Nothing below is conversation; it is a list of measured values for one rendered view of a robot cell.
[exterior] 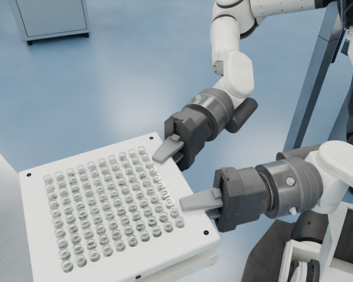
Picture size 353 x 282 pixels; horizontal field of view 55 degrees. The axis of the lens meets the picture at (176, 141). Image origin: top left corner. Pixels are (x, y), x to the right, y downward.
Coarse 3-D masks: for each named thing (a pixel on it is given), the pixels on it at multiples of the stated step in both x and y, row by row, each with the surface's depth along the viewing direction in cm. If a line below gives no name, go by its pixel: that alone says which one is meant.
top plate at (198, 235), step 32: (64, 160) 57; (96, 160) 57; (32, 192) 52; (160, 192) 52; (192, 192) 52; (32, 224) 48; (64, 224) 48; (160, 224) 48; (192, 224) 48; (32, 256) 44; (128, 256) 44; (160, 256) 44
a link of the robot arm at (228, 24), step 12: (216, 12) 82; (228, 12) 81; (240, 12) 81; (216, 24) 80; (228, 24) 79; (240, 24) 84; (252, 24) 86; (216, 36) 79; (228, 36) 78; (240, 36) 87; (216, 48) 77; (228, 48) 76
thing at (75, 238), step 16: (128, 160) 56; (80, 176) 54; (96, 176) 53; (128, 176) 53; (144, 176) 54; (64, 192) 51; (80, 192) 51; (96, 192) 52; (112, 192) 52; (128, 192) 51; (64, 208) 50; (80, 208) 49; (96, 208) 50; (128, 208) 49; (144, 208) 49; (160, 208) 49; (96, 224) 48; (112, 224) 48; (128, 224) 47; (144, 224) 47; (80, 240) 46
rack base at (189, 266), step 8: (192, 256) 49; (216, 256) 50; (176, 264) 48; (184, 264) 48; (192, 264) 48; (200, 264) 49; (208, 264) 50; (160, 272) 47; (168, 272) 47; (176, 272) 48; (184, 272) 48; (192, 272) 50; (136, 280) 47; (144, 280) 47; (152, 280) 47; (160, 280) 47; (168, 280) 48
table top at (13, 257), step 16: (0, 160) 83; (0, 176) 79; (16, 176) 79; (0, 192) 76; (16, 192) 76; (0, 208) 73; (16, 208) 73; (0, 224) 70; (16, 224) 70; (0, 240) 67; (16, 240) 67; (0, 256) 64; (16, 256) 64; (0, 272) 62; (16, 272) 62
